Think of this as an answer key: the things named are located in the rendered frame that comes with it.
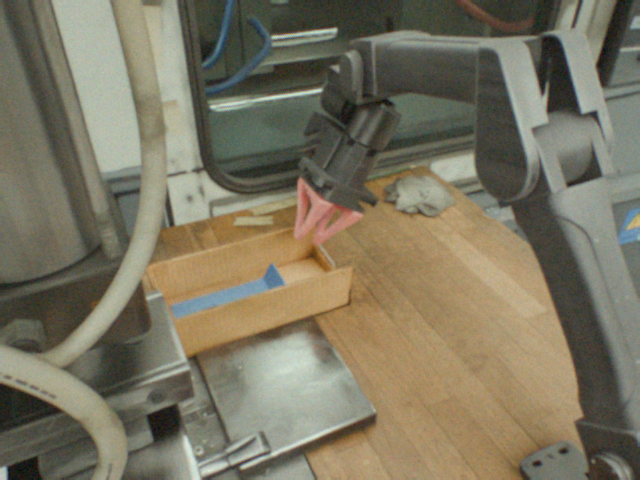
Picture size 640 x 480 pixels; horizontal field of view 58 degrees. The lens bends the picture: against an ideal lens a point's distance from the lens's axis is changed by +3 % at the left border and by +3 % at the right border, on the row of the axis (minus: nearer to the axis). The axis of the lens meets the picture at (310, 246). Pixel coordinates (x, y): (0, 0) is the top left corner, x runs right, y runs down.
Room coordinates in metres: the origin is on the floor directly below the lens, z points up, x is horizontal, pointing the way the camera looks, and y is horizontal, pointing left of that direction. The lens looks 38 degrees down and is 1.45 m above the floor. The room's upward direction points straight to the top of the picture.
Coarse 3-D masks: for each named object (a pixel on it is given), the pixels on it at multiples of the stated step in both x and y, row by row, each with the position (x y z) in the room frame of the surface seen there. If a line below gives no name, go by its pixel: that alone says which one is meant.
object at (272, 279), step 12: (264, 276) 0.62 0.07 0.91; (276, 276) 0.60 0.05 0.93; (228, 288) 0.60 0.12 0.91; (240, 288) 0.60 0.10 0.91; (252, 288) 0.60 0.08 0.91; (264, 288) 0.60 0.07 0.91; (192, 300) 0.57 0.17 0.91; (204, 300) 0.57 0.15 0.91; (216, 300) 0.57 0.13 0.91; (228, 300) 0.57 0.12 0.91; (180, 312) 0.55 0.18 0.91; (192, 312) 0.55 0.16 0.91
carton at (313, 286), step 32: (192, 256) 0.60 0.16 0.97; (224, 256) 0.62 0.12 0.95; (256, 256) 0.64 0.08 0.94; (288, 256) 0.66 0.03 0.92; (320, 256) 0.65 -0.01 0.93; (160, 288) 0.58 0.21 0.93; (192, 288) 0.60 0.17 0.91; (224, 288) 0.60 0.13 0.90; (288, 288) 0.53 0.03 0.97; (320, 288) 0.55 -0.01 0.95; (192, 320) 0.48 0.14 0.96; (224, 320) 0.50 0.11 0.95; (256, 320) 0.52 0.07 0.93; (288, 320) 0.53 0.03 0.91; (192, 352) 0.48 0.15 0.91
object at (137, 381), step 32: (160, 320) 0.26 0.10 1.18; (96, 352) 0.23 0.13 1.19; (128, 352) 0.24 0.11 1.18; (160, 352) 0.24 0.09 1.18; (0, 384) 0.22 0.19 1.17; (96, 384) 0.21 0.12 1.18; (128, 384) 0.21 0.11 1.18; (160, 384) 0.21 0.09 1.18; (192, 384) 0.22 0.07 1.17; (0, 416) 0.20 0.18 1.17; (32, 416) 0.19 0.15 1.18; (64, 416) 0.19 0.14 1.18; (128, 416) 0.21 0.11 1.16; (160, 416) 0.22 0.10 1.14; (0, 448) 0.18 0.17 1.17; (32, 448) 0.18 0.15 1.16; (64, 448) 0.19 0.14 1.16; (96, 448) 0.19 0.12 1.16; (128, 448) 0.19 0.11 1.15; (160, 448) 0.20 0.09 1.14; (192, 448) 0.20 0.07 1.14
